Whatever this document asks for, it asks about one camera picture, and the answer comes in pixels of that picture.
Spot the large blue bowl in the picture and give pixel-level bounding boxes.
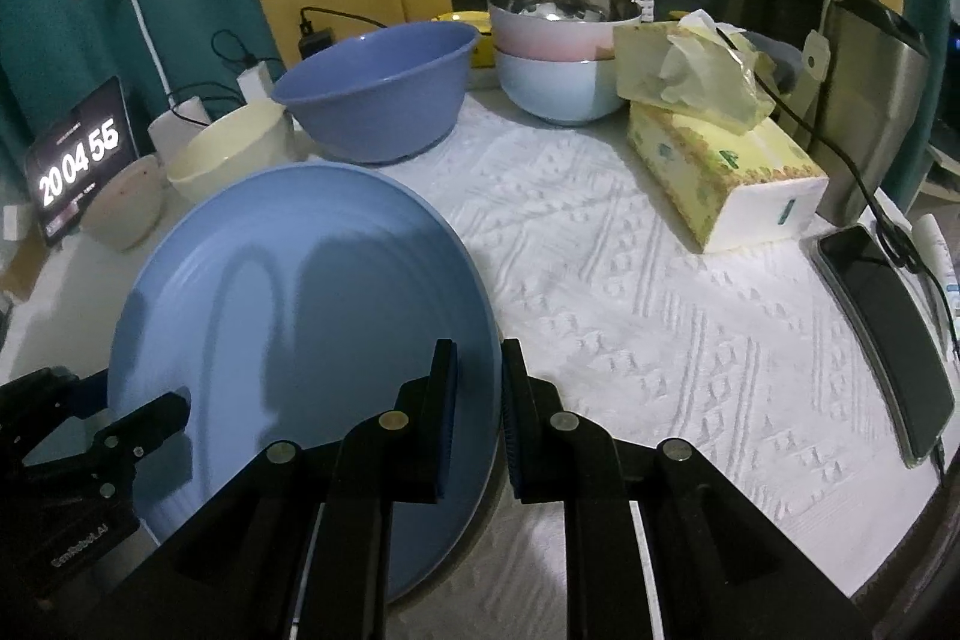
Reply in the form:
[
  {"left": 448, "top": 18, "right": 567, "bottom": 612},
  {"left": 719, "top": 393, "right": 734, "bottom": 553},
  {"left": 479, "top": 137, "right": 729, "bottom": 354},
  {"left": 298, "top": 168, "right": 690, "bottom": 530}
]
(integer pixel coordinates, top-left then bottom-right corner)
[{"left": 270, "top": 20, "right": 481, "bottom": 165}]

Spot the open yellow tissue pack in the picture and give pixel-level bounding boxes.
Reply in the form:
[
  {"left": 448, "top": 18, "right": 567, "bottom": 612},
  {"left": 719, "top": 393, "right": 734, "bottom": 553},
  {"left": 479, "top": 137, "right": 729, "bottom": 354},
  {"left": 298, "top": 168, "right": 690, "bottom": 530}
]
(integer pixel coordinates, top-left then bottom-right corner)
[{"left": 613, "top": 8, "right": 775, "bottom": 133}]

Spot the pink steel-lined bowl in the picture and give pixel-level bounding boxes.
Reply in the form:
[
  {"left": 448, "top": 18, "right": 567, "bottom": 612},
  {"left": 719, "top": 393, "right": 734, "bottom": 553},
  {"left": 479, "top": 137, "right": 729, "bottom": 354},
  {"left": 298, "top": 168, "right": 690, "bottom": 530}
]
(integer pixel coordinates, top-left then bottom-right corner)
[{"left": 487, "top": 0, "right": 644, "bottom": 64}]

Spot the black phone cable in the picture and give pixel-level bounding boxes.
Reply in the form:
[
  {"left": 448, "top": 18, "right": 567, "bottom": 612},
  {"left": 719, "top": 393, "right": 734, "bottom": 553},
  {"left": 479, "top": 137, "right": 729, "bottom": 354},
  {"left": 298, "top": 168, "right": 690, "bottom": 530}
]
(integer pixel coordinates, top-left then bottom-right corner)
[{"left": 712, "top": 25, "right": 960, "bottom": 461}]

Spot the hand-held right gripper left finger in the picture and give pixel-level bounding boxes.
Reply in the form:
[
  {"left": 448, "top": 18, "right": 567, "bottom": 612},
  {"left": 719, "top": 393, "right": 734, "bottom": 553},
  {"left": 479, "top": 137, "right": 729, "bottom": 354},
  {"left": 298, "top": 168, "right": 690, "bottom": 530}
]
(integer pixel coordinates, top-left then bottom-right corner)
[{"left": 97, "top": 340, "right": 460, "bottom": 640}]

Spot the white tube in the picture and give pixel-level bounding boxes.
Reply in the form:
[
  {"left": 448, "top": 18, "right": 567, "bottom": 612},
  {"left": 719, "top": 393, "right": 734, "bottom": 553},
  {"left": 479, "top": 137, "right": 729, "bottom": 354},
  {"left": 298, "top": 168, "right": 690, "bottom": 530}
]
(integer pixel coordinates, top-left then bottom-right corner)
[{"left": 911, "top": 212, "right": 960, "bottom": 319}]

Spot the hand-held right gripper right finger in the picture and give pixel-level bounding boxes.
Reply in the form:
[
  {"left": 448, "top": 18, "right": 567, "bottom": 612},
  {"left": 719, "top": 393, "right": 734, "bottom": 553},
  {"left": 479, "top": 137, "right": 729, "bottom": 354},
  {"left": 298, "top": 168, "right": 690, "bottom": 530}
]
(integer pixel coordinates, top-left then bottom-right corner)
[{"left": 501, "top": 338, "right": 893, "bottom": 640}]

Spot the light blue bowl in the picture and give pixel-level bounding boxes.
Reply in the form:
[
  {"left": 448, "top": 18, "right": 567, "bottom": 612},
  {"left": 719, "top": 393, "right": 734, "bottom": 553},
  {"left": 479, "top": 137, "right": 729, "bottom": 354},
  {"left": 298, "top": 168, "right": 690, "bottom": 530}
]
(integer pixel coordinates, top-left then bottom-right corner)
[{"left": 495, "top": 47, "right": 629, "bottom": 125}]

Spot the black lamp cable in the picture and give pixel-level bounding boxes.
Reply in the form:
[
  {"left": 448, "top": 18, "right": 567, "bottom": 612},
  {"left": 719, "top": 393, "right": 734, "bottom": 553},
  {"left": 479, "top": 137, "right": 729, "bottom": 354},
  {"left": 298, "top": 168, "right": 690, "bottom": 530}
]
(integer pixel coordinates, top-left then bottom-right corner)
[{"left": 169, "top": 83, "right": 248, "bottom": 127}]

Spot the black charger cable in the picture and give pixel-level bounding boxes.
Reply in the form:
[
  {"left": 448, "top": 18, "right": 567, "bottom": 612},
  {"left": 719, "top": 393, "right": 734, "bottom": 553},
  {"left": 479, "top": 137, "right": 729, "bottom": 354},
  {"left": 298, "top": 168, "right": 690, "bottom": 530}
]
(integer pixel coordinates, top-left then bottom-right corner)
[
  {"left": 298, "top": 5, "right": 391, "bottom": 37},
  {"left": 212, "top": 31, "right": 261, "bottom": 80}
]

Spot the yellow packet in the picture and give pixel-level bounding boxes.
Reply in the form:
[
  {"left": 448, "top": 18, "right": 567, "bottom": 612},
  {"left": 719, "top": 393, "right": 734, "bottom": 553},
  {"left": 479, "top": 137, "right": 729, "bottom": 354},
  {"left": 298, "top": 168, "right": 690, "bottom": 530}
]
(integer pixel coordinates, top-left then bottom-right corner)
[{"left": 431, "top": 10, "right": 500, "bottom": 67}]

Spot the black smartphone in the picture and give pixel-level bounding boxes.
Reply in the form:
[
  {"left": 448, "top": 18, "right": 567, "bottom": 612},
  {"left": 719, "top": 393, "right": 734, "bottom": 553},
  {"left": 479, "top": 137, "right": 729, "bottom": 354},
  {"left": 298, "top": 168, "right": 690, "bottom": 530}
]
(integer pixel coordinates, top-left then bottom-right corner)
[{"left": 814, "top": 225, "right": 957, "bottom": 468}]

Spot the tablet with clock display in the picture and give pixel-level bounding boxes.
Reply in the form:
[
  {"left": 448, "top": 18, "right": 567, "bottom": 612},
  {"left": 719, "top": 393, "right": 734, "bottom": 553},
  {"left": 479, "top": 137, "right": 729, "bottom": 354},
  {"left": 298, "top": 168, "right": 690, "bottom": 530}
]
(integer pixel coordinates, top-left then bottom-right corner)
[{"left": 24, "top": 76, "right": 140, "bottom": 247}]

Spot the white textured tablecloth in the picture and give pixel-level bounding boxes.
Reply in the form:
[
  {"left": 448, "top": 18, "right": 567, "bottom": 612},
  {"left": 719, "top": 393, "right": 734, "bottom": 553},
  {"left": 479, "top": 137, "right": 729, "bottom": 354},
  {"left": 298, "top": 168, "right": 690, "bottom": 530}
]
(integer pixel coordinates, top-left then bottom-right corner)
[{"left": 0, "top": 77, "right": 960, "bottom": 611}]

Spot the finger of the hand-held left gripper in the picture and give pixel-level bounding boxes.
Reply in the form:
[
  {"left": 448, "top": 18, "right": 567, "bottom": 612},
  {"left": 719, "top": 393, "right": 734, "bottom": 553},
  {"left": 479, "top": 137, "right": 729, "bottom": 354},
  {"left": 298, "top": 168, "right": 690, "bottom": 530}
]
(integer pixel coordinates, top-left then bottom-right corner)
[
  {"left": 79, "top": 389, "right": 192, "bottom": 498},
  {"left": 0, "top": 366, "right": 112, "bottom": 461}
]

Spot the blue plate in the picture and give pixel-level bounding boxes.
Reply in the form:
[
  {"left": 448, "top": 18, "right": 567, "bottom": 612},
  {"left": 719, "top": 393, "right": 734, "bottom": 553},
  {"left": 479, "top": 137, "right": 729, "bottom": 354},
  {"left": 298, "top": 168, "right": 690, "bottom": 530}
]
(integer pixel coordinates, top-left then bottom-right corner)
[{"left": 107, "top": 164, "right": 502, "bottom": 600}]

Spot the pink speckled bowl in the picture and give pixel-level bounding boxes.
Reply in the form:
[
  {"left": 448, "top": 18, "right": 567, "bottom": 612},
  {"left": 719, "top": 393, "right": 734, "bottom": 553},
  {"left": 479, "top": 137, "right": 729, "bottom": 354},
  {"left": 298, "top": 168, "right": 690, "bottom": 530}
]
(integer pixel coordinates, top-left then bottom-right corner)
[{"left": 79, "top": 154, "right": 167, "bottom": 253}]

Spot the cream bowl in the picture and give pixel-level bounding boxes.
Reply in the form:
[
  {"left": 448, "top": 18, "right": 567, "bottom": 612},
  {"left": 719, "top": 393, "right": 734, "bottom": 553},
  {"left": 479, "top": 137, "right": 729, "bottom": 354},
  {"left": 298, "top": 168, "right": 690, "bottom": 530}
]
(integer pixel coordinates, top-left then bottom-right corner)
[{"left": 165, "top": 100, "right": 295, "bottom": 206}]

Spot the white charger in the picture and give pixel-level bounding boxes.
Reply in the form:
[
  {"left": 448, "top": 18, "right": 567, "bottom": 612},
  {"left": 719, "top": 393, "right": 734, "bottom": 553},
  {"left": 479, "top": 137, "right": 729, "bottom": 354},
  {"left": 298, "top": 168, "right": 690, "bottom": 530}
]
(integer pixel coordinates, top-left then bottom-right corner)
[{"left": 238, "top": 66, "right": 277, "bottom": 105}]

